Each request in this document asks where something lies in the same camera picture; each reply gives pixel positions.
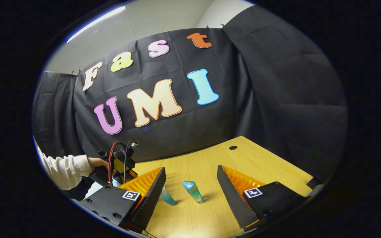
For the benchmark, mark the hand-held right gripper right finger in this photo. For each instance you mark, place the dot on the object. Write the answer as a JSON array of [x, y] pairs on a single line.
[[230, 198]]

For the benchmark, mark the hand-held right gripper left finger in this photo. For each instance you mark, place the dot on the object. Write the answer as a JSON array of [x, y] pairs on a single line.
[[154, 198]]

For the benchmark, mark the teal skin care tube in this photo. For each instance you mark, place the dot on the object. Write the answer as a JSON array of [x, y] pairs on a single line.
[[168, 197], [193, 191]]

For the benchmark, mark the black backdrop cloth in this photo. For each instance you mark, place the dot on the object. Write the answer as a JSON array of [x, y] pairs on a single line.
[[260, 99]]

